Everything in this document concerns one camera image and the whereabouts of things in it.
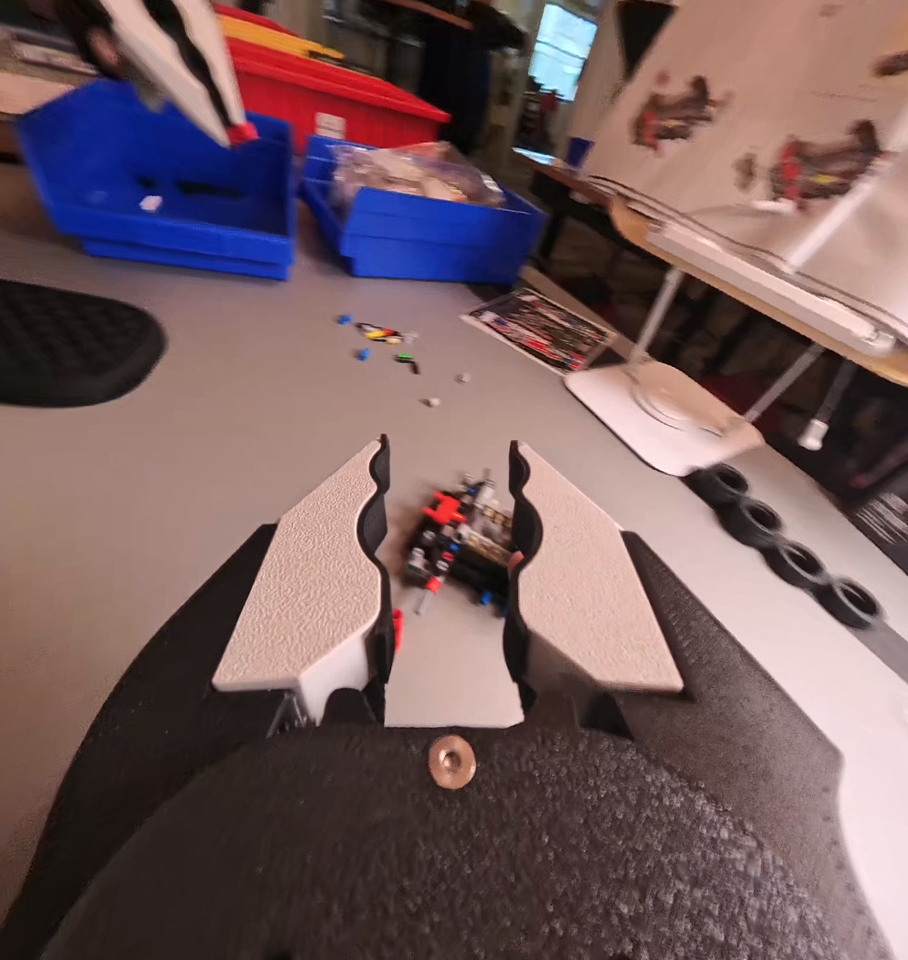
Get wooden side table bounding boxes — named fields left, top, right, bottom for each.
left=512, top=146, right=612, bottom=204

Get red plastic bin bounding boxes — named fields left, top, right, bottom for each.
left=214, top=3, right=452, bottom=155

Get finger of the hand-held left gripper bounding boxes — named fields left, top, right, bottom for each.
left=97, top=0, right=236, bottom=149
left=170, top=0, right=247, bottom=131

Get yellow plastic bin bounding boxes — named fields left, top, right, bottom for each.
left=217, top=13, right=346, bottom=61

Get clear bags of lego parts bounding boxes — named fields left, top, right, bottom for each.
left=330, top=141, right=509, bottom=207

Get blue plastic parts bin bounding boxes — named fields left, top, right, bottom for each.
left=13, top=78, right=297, bottom=282
left=298, top=135, right=548, bottom=285

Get bright window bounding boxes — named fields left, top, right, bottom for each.
left=529, top=2, right=599, bottom=102

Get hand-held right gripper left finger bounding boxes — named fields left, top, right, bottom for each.
left=212, top=433, right=396, bottom=727

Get lego sticker sheet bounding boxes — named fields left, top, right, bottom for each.
left=460, top=287, right=620, bottom=376

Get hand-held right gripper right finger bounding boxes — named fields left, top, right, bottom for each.
left=502, top=439, right=685, bottom=725

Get lego car chassis assembly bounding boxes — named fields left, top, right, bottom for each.
left=401, top=468, right=516, bottom=620

